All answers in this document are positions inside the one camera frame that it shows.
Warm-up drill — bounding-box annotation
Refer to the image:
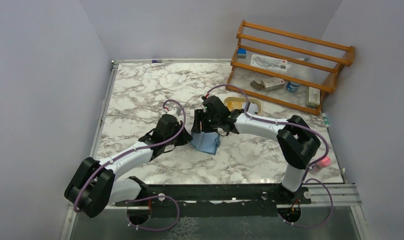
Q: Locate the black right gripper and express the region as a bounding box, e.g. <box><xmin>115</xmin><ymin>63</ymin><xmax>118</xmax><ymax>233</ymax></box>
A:
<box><xmin>191</xmin><ymin>109</ymin><xmax>220</xmax><ymax>134</ymax></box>

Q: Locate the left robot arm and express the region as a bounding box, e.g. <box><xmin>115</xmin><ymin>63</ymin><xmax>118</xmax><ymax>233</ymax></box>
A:
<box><xmin>64</xmin><ymin>111</ymin><xmax>192</xmax><ymax>218</ymax></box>

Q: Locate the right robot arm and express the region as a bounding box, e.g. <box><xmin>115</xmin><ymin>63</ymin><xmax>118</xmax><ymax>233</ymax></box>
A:
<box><xmin>191</xmin><ymin>95</ymin><xmax>321</xmax><ymax>204</ymax></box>

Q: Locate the gold card with stripe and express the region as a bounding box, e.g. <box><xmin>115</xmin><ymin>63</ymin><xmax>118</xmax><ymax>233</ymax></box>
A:
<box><xmin>226</xmin><ymin>101</ymin><xmax>243</xmax><ymax>111</ymax></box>

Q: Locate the grey card upper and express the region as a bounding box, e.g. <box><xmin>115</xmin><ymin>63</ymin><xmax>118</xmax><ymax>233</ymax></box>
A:
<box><xmin>247</xmin><ymin>102</ymin><xmax>259</xmax><ymax>115</ymax></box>

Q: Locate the olive tape dispenser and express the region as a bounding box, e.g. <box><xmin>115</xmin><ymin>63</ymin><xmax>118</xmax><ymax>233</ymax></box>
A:
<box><xmin>250</xmin><ymin>81</ymin><xmax>264</xmax><ymax>91</ymax></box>

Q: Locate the grey stapler box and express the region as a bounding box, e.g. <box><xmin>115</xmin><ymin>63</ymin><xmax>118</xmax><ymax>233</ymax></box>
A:
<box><xmin>261</xmin><ymin>77</ymin><xmax>285</xmax><ymax>91</ymax></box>

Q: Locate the blue grey eraser block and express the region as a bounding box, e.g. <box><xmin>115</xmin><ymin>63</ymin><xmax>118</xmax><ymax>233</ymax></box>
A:
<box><xmin>237</xmin><ymin>48</ymin><xmax>247</xmax><ymax>59</ymax></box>

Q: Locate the white printed flat package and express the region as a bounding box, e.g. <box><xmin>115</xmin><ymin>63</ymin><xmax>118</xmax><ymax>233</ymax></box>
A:
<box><xmin>250</xmin><ymin>54</ymin><xmax>291</xmax><ymax>73</ymax></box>

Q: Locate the orange wooden shelf rack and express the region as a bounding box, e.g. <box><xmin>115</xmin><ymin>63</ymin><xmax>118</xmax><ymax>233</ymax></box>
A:
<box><xmin>227</xmin><ymin>20</ymin><xmax>355</xmax><ymax>115</ymax></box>

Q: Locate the green white small box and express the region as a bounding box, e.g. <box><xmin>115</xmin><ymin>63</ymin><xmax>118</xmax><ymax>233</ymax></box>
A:
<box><xmin>306</xmin><ymin>87</ymin><xmax>320</xmax><ymax>108</ymax></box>

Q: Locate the green white tube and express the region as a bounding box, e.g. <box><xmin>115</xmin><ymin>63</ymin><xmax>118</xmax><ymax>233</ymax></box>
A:
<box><xmin>321</xmin><ymin>112</ymin><xmax>330</xmax><ymax>128</ymax></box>

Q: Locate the pink small bottle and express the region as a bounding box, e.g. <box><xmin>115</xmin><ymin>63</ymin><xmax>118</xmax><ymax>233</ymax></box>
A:
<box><xmin>309</xmin><ymin>156</ymin><xmax>331</xmax><ymax>175</ymax></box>

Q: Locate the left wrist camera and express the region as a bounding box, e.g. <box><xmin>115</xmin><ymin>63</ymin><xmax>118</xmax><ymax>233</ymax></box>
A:
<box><xmin>168</xmin><ymin>107</ymin><xmax>182</xmax><ymax>118</ymax></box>

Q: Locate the aluminium frame rail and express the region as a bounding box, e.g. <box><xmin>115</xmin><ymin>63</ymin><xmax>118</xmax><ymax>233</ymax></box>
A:
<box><xmin>64</xmin><ymin>63</ymin><xmax>362</xmax><ymax>229</ymax></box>

